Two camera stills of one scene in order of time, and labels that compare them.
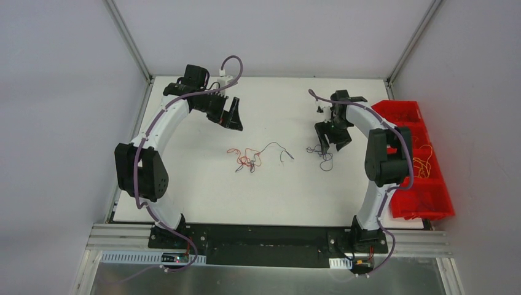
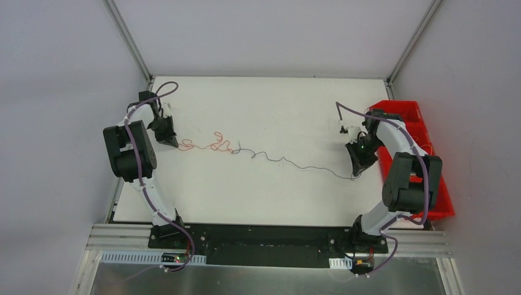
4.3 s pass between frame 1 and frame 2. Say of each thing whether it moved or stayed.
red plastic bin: stayed
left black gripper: moved
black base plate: stayed
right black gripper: moved
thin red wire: moved
